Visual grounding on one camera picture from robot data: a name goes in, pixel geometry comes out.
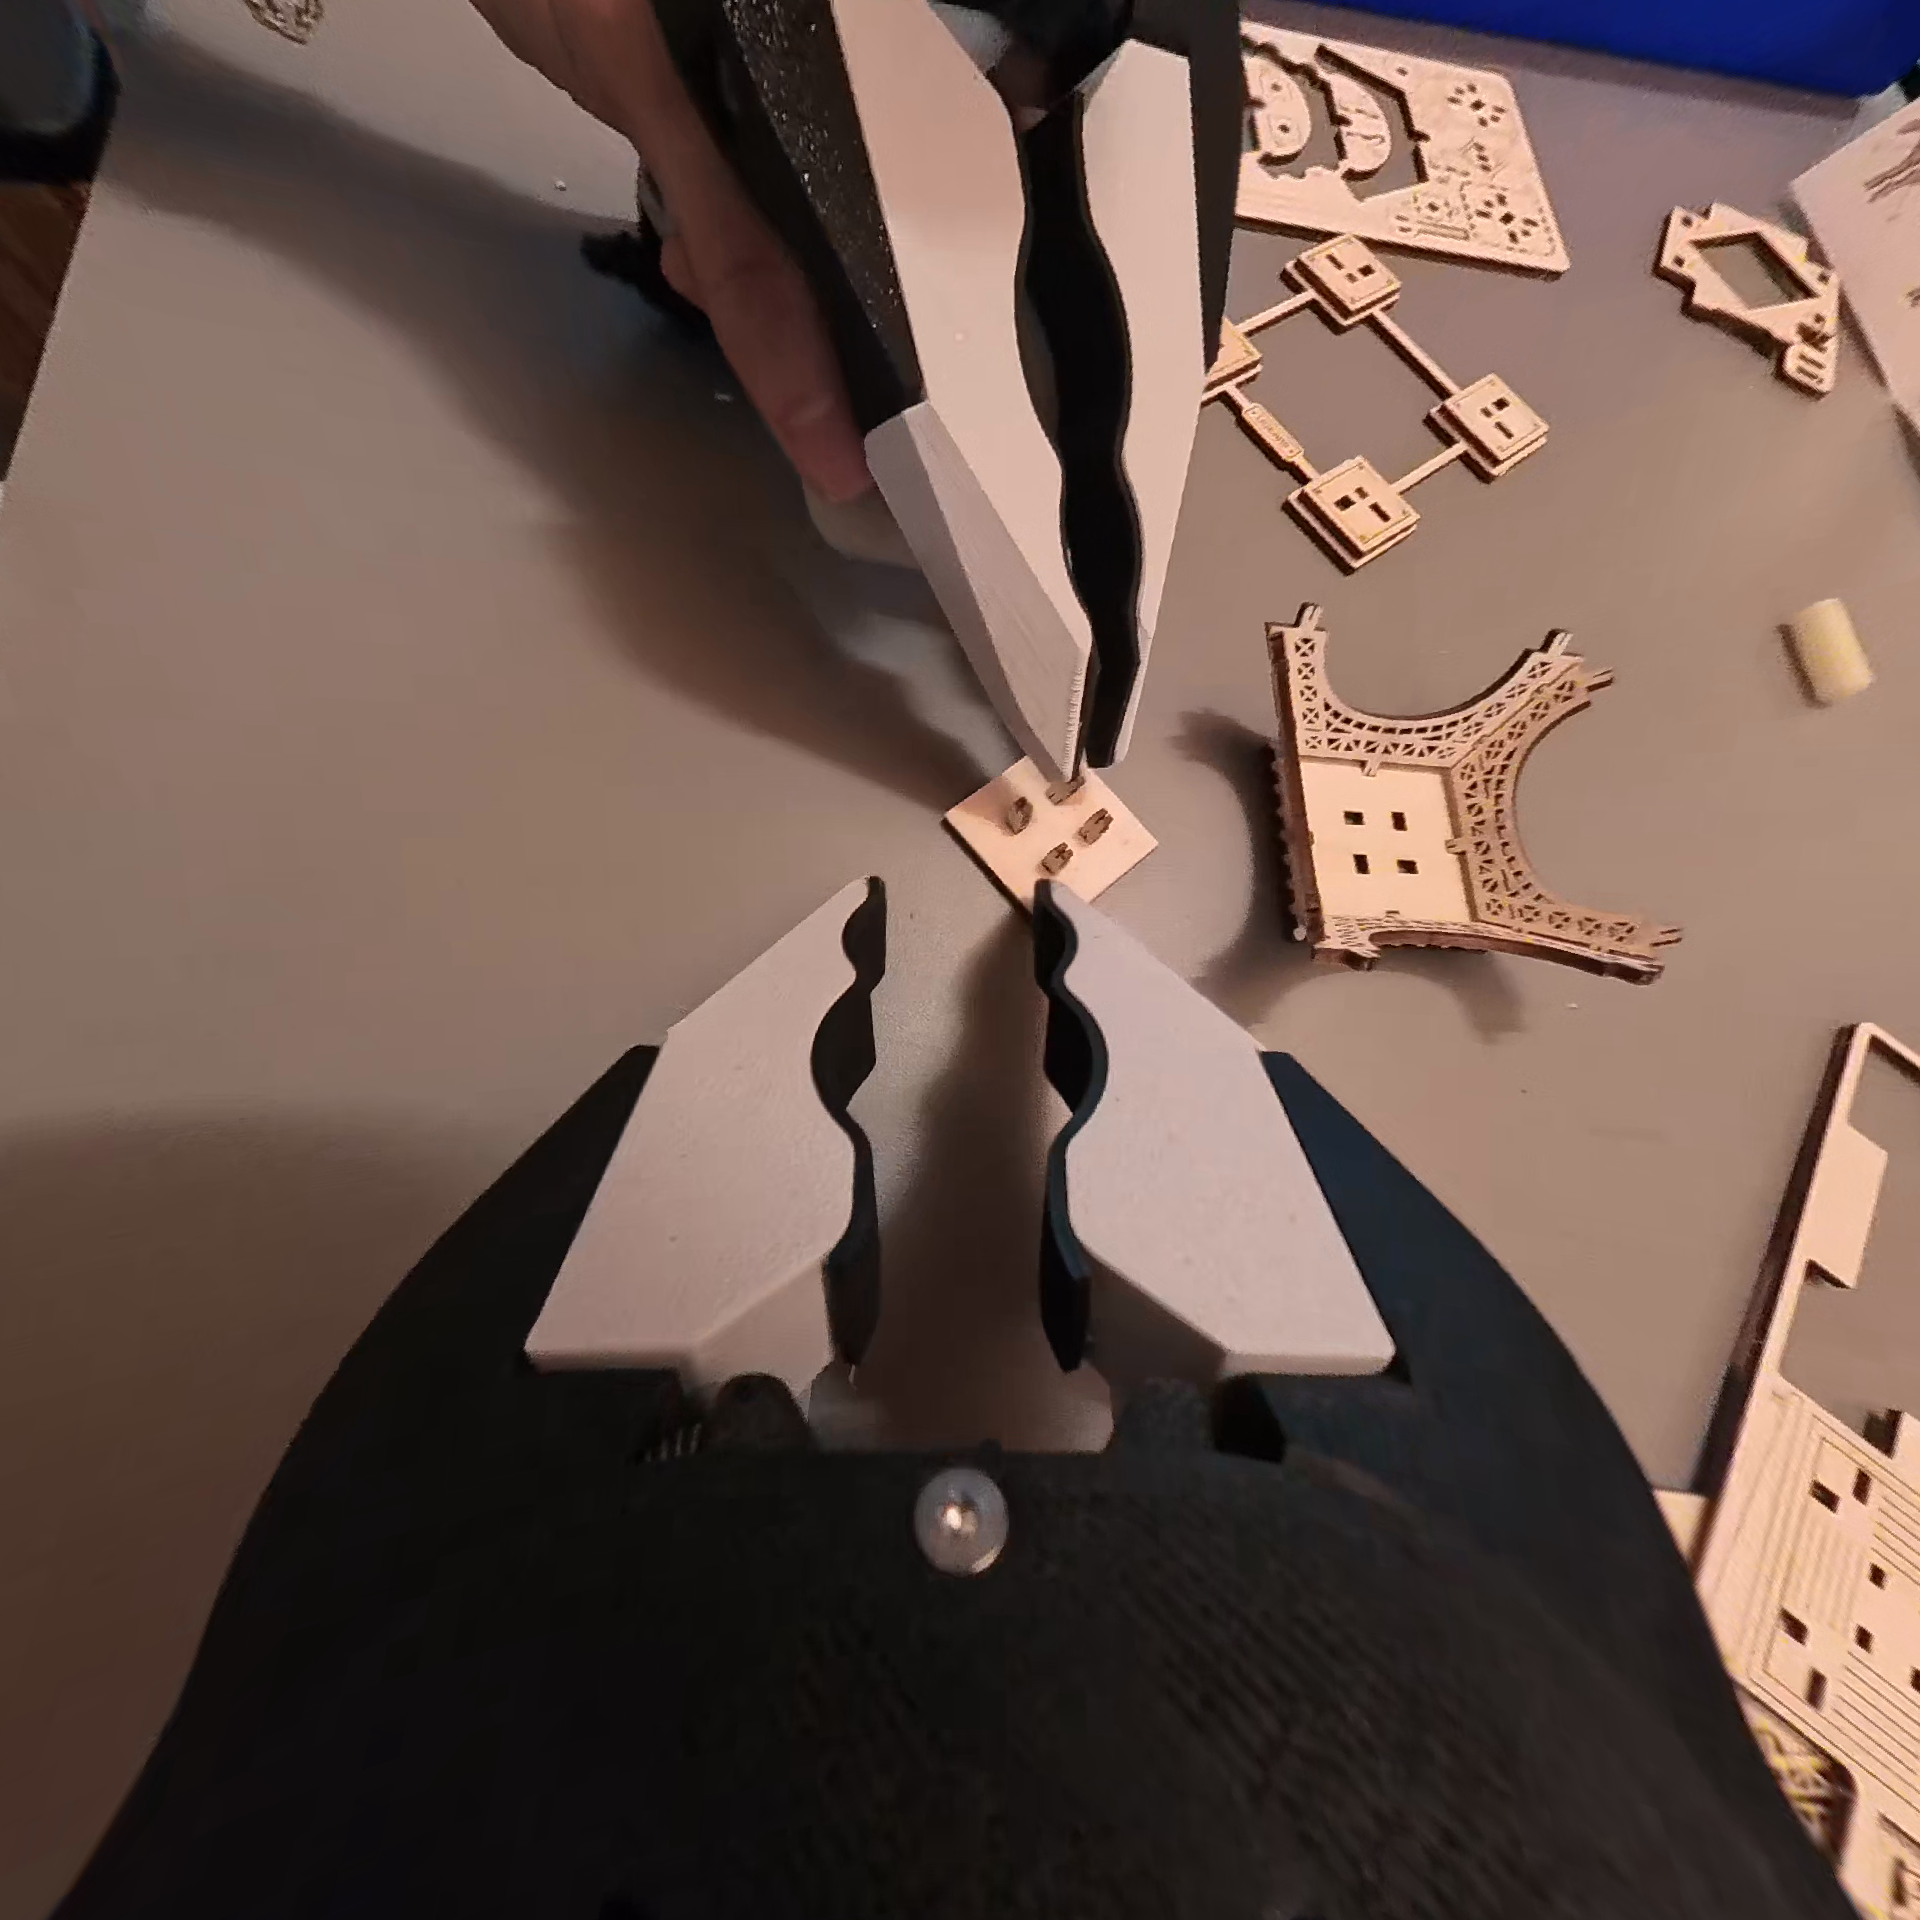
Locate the small wooden diamond frame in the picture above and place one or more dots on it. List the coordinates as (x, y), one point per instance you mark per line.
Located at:
(1813, 358)

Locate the small wooden plate with pegs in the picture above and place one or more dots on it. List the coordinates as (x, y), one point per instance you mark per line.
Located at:
(1125, 848)

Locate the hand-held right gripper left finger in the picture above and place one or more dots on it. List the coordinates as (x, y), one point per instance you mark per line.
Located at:
(720, 1171)

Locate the white foam cylinder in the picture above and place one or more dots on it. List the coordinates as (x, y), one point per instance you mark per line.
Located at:
(1826, 652)

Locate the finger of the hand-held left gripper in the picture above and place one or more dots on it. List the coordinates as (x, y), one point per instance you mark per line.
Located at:
(960, 376)
(1154, 376)

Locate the wooden lattice tower base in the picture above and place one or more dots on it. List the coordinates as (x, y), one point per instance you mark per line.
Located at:
(1371, 839)

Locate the small wooden lattice piece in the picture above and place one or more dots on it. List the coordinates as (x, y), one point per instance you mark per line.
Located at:
(284, 14)

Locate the person's left hand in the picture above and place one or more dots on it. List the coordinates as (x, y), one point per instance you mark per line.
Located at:
(720, 271)

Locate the wooden frame with four pads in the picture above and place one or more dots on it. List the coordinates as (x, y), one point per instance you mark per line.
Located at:
(1357, 504)

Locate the wooden sheet with arched cutouts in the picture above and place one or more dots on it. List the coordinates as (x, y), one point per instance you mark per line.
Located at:
(1484, 181)

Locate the wooden sheet with rectangular cutout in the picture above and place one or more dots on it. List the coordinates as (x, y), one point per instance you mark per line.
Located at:
(1770, 1517)

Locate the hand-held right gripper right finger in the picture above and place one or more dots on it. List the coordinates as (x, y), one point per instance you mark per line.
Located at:
(1200, 1184)

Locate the blue box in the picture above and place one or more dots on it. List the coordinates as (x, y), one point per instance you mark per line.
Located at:
(1651, 31)

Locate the dark object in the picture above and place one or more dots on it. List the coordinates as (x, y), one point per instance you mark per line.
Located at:
(44, 76)

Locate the pale flat sheet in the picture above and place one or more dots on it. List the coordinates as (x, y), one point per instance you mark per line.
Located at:
(1874, 271)

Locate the patterned wooden sheet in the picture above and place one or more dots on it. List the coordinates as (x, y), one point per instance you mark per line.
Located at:
(1793, 1792)

